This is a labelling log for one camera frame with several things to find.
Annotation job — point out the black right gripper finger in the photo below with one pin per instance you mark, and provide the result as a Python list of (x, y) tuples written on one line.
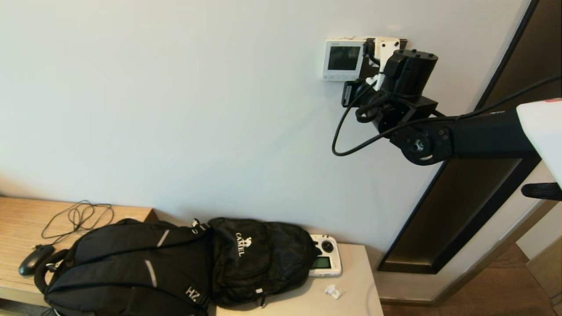
[(345, 94), (351, 94)]

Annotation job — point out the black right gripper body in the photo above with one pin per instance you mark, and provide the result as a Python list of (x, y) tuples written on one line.
[(410, 72)]

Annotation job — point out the white wall thermostat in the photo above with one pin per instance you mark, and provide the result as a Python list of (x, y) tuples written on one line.
[(342, 59)]

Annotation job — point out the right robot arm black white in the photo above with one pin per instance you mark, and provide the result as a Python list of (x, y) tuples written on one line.
[(483, 131)]

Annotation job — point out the light brown wooden board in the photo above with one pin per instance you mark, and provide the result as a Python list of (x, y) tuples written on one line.
[(546, 276)]

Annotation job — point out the white remote controller with screen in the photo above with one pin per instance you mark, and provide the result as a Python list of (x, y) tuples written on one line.
[(328, 263)]

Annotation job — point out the beige drawer cabinet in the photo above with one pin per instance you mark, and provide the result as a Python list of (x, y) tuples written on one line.
[(355, 281)]

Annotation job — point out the black Camel logo backpack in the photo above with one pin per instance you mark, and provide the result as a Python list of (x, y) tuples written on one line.
[(259, 263)]

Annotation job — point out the crumpled white paper scrap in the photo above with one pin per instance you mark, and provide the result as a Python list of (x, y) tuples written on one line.
[(333, 291)]

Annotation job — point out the large black backpack grey stripes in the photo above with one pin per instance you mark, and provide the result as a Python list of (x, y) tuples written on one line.
[(123, 267)]

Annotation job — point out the light wooden desk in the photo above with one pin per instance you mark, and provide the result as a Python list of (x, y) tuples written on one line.
[(22, 224)]

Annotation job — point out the black computer mouse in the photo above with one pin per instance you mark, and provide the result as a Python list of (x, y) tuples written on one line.
[(33, 262)]

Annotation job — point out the black wall switch panel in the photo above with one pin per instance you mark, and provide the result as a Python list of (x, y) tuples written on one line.
[(369, 72)]

